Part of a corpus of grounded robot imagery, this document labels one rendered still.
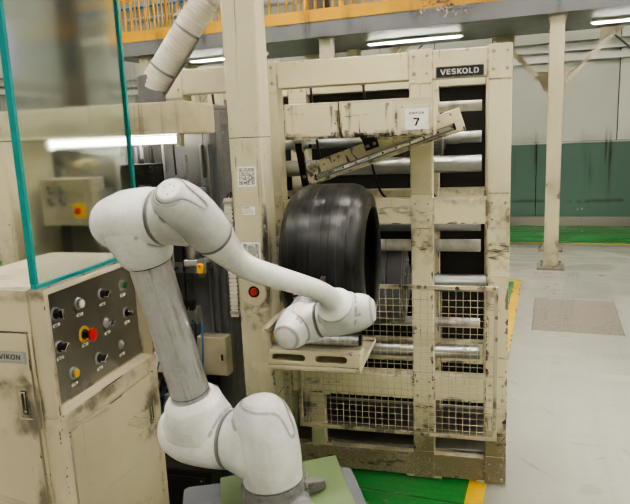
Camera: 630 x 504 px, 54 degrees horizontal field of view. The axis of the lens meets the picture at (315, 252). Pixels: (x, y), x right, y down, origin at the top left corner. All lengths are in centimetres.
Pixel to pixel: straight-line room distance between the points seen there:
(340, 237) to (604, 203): 957
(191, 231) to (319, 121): 129
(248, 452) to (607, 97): 1040
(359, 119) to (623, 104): 922
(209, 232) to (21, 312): 70
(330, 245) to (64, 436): 100
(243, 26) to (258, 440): 148
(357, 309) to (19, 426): 102
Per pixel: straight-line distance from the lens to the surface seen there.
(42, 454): 200
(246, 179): 235
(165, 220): 134
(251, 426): 154
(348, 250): 209
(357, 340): 228
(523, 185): 1140
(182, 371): 157
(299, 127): 255
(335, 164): 266
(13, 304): 188
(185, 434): 164
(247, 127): 234
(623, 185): 1145
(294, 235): 213
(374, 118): 248
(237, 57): 237
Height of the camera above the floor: 164
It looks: 10 degrees down
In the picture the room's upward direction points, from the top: 2 degrees counter-clockwise
